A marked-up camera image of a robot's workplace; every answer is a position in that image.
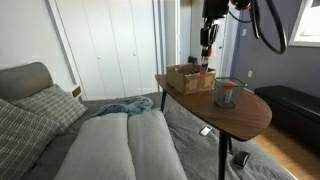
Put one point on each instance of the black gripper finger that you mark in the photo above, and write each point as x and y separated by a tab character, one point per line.
206	51

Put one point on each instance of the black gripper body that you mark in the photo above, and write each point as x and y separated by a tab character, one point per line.
212	10

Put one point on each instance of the orange capped glue stick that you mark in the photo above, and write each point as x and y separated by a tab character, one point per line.
204	64

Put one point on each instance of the grey mesh metal basket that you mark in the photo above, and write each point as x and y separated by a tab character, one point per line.
219	91

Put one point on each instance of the brown cardboard box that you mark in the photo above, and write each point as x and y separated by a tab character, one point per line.
186	78

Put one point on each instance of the white remote control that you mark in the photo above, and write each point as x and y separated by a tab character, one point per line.
205	130

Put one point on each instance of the teal crumpled blanket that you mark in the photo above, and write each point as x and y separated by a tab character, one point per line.
131	107

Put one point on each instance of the dark grey bed sheet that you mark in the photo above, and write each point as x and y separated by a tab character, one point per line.
198	154

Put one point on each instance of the white closet doors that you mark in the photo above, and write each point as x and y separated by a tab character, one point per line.
113	45

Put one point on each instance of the white framed window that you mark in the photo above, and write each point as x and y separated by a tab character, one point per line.
306	30

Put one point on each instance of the black bench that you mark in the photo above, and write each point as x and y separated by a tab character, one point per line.
294	111

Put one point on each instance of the small black device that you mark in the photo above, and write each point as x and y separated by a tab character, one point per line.
241	159

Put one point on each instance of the light grey folded duvet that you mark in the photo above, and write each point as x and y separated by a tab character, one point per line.
118	147

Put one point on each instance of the white nightstand wooden front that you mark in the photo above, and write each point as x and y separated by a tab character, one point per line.
74	90

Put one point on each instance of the grey plaid pillow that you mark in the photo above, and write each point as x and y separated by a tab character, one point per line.
56	104

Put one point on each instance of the grey upholstered headboard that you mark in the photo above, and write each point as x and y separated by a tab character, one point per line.
24	81

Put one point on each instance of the grey striped pillow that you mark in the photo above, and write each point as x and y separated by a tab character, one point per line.
23	137

